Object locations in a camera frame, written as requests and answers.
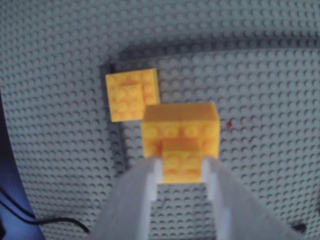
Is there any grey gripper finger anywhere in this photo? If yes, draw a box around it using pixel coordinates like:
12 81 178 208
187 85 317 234
88 156 164 240
201 156 301 240

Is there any yellow Lego cube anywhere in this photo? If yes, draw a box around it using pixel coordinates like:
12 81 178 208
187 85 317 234
104 67 161 123
141 102 221 185

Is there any grey studded Lego baseplate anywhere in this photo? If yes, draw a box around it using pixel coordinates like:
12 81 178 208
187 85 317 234
0 0 320 240

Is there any thin black cable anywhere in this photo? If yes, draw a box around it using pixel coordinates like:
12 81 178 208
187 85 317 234
0 186 90 233

